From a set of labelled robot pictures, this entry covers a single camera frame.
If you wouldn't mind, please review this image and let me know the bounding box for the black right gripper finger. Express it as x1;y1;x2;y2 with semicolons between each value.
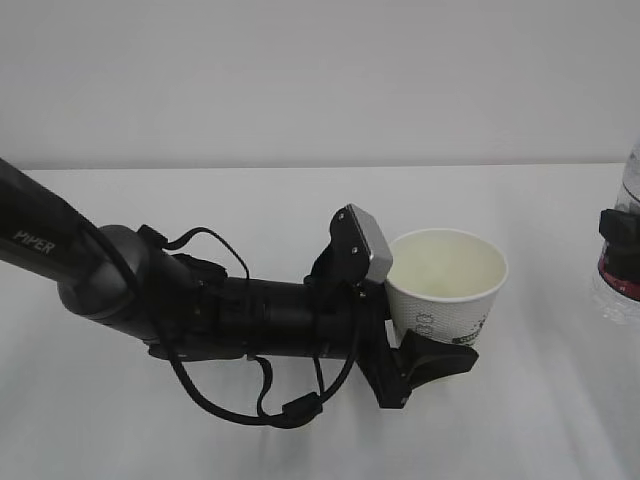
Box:
598;209;639;285

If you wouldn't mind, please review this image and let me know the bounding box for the white paper cup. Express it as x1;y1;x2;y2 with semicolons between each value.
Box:
386;228;509;347

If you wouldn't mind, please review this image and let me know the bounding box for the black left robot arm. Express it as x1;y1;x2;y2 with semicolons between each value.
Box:
1;163;478;429

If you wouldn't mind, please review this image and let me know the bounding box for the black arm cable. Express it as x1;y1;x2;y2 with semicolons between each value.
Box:
74;219;371;429

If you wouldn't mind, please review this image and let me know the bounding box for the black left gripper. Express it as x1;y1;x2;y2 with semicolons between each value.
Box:
304;249;480;412

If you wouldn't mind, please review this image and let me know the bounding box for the clear plastic water bottle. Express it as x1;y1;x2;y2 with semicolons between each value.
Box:
592;144;639;327

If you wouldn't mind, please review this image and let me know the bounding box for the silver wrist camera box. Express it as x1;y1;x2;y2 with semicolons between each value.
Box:
349;204;393;284

